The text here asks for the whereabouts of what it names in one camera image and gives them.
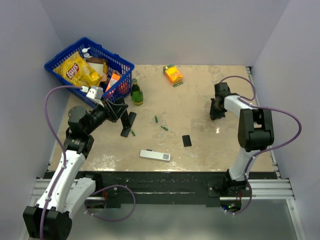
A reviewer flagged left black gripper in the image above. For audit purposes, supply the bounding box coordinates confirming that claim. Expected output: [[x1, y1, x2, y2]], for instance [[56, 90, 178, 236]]
[[85, 97, 128, 135]]

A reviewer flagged black battery cover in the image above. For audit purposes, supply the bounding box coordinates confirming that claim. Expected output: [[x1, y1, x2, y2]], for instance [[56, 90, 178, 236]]
[[182, 135, 192, 147]]

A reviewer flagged black remote control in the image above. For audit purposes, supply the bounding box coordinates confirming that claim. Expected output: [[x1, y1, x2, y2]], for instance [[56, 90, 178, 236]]
[[120, 110, 131, 131], [120, 112, 137, 137]]

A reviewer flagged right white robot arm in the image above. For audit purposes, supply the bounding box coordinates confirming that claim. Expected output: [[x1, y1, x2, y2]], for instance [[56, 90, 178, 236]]
[[209, 82, 274, 197]]

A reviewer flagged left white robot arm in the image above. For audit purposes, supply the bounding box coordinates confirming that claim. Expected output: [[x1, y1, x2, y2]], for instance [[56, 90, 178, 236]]
[[23, 97, 128, 240]]

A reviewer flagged green battery beside remote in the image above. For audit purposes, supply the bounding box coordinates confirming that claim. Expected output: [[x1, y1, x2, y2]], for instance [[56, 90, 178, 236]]
[[130, 129, 136, 137]]

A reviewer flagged white remote control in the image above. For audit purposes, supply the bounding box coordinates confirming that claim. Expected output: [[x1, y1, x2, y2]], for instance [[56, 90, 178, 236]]
[[139, 149, 171, 162]]

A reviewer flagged green glass bottle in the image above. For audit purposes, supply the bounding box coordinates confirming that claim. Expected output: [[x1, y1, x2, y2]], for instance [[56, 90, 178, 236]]
[[130, 78, 144, 106]]

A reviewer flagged blue plastic basket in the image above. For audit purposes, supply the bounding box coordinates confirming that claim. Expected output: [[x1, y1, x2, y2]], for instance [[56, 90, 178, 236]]
[[44, 37, 135, 102]]

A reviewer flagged orange white carton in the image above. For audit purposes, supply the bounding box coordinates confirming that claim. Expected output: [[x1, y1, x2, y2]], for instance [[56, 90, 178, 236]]
[[105, 70, 121, 92]]

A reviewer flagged green battery upper centre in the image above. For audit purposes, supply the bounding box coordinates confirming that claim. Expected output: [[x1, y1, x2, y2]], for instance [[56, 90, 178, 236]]
[[154, 115, 159, 123]]

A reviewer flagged brown white snack package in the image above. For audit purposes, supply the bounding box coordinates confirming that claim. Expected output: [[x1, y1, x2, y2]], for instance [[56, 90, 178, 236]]
[[86, 56, 108, 83]]

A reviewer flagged orange sponge pack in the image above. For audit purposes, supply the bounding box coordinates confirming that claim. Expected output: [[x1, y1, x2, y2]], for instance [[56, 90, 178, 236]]
[[162, 64, 183, 86]]

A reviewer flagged yellow Lays chips bag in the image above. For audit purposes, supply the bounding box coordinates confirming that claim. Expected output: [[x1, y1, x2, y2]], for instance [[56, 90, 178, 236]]
[[53, 51, 103, 88]]

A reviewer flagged white pump bottle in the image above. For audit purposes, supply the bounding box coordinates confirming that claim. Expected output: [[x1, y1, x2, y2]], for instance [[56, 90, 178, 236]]
[[81, 47, 92, 61]]

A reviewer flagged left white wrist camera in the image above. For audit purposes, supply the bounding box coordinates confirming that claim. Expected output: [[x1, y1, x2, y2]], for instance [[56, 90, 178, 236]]
[[81, 85, 104, 100]]

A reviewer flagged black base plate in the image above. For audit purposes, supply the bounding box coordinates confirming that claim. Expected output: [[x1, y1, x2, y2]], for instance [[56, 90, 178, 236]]
[[43, 170, 278, 210]]

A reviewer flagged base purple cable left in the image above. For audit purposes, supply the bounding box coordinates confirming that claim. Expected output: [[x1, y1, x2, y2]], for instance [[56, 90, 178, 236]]
[[83, 185, 136, 223]]

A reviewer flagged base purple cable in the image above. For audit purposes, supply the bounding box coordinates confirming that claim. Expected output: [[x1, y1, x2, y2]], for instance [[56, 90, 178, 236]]
[[223, 181, 253, 216], [83, 185, 136, 223]]

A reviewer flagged aluminium frame rail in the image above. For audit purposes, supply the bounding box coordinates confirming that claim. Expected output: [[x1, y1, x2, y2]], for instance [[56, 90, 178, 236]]
[[18, 177, 307, 240]]

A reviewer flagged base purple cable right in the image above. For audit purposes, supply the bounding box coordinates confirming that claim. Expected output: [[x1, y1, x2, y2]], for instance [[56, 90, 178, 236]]
[[223, 181, 253, 216]]

